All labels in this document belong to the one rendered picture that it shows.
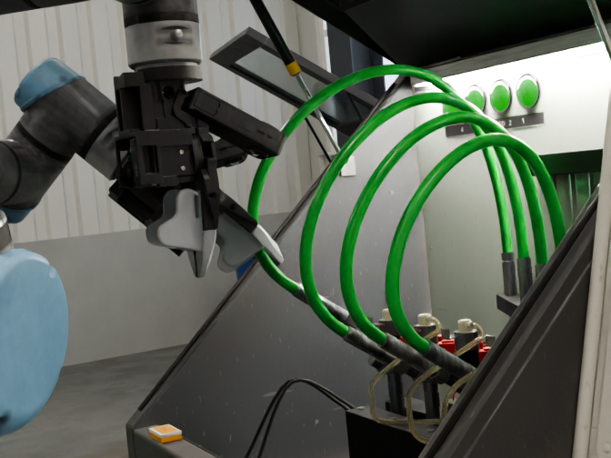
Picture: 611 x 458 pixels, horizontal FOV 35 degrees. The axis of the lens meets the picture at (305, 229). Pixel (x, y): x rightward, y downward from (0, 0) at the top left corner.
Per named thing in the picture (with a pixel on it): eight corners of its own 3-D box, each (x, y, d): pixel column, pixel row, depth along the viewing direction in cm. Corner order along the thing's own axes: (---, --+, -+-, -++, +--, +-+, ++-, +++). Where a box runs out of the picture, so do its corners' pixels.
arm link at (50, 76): (22, 105, 119) (62, 51, 118) (92, 163, 120) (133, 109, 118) (-4, 108, 111) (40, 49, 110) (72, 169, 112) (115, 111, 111)
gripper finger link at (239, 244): (257, 293, 114) (196, 244, 115) (287, 254, 116) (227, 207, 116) (260, 287, 111) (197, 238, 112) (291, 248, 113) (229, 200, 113)
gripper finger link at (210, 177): (189, 231, 99) (181, 146, 99) (205, 229, 100) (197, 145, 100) (206, 231, 95) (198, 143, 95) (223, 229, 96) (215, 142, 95)
